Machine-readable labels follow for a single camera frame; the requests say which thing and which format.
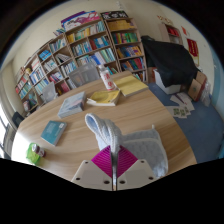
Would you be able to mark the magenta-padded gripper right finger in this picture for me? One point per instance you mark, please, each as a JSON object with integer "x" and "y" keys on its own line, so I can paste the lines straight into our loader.
{"x": 140, "y": 173}

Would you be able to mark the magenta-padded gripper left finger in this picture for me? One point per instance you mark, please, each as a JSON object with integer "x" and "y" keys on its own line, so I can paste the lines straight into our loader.
{"x": 87, "y": 175}

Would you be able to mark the light blue quilted towel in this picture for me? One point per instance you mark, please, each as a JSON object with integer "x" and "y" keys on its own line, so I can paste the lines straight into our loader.
{"x": 143, "y": 143}

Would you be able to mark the teal book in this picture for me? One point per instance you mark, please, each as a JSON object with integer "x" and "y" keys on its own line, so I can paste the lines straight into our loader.
{"x": 53, "y": 132}

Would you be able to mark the small dark can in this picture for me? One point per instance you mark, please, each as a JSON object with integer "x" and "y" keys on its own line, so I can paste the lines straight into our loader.
{"x": 38, "y": 150}

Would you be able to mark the green bag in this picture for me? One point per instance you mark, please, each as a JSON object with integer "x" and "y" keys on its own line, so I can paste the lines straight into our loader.
{"x": 31, "y": 156}

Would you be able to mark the grey-blue book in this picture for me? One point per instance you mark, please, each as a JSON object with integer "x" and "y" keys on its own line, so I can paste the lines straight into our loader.
{"x": 71, "y": 105}

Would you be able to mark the open yellow book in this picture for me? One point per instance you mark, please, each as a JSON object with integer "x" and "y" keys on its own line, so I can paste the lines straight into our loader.
{"x": 103, "y": 98}

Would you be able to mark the papers on floor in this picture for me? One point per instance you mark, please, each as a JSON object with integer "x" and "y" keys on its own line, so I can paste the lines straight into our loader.
{"x": 181, "y": 106}

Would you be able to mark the large yellow book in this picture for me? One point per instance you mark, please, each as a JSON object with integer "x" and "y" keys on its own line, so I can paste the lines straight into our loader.
{"x": 130, "y": 85}

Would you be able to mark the dark chair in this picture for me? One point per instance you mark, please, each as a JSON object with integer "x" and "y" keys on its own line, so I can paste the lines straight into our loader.
{"x": 17, "y": 119}

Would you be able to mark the white box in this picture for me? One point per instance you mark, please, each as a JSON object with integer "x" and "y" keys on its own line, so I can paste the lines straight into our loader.
{"x": 166, "y": 87}

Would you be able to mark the white bottle with red print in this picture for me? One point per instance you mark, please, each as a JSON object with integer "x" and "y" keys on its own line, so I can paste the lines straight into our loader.
{"x": 107, "y": 80}

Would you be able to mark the grey mesh chair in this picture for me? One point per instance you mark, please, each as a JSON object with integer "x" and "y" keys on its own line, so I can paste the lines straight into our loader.
{"x": 83, "y": 76}

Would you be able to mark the cardboard box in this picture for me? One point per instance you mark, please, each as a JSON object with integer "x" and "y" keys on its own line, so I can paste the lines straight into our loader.
{"x": 196, "y": 87}

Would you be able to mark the wide wooden bookshelf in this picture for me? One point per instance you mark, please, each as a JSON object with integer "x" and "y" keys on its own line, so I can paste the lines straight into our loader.
{"x": 66, "y": 50}

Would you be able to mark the tall wooden bookshelf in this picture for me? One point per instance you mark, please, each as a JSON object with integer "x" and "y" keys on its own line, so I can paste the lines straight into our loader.
{"x": 126, "y": 43}

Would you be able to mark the red wall banner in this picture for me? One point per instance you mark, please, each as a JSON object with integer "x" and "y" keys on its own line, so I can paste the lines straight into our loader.
{"x": 192, "y": 47}

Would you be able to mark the small wall shelf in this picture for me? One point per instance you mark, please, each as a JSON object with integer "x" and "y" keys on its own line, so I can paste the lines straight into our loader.
{"x": 171, "y": 33}

